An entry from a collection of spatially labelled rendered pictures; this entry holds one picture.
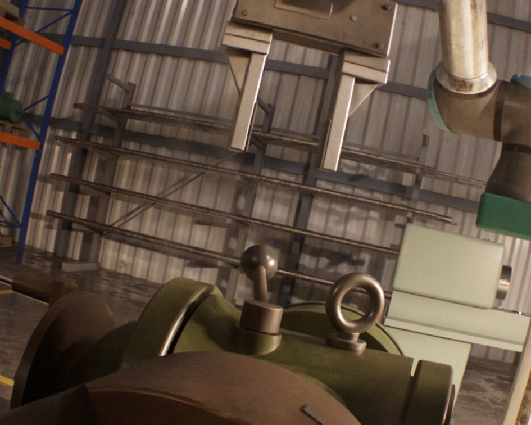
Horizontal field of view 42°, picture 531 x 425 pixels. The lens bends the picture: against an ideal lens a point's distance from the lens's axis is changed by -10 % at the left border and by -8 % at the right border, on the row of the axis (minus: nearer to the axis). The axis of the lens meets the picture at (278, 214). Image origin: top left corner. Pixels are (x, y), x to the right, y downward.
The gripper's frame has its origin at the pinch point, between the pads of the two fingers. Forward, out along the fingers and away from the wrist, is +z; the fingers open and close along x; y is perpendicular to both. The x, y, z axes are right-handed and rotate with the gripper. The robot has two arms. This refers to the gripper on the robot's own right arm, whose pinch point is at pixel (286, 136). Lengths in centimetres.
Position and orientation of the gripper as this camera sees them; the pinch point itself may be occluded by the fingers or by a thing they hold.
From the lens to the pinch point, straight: 60.1
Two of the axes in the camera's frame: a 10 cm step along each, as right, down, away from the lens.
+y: -1.2, -0.4, 9.9
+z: -2.1, 9.8, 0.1
